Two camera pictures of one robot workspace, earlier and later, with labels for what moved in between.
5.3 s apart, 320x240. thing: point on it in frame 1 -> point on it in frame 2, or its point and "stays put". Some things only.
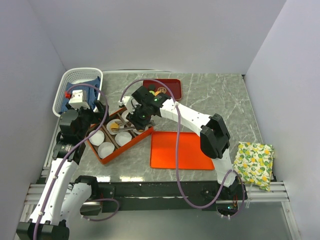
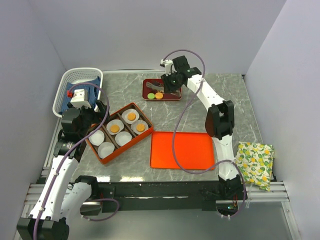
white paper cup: x=97 y=138 stays put
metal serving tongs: x=124 y=126 -> x=155 y=87
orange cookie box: x=116 y=134 stays put
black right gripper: x=138 y=124 -> x=168 y=88
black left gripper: x=97 y=116 stays put
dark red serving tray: x=174 y=85 stays put
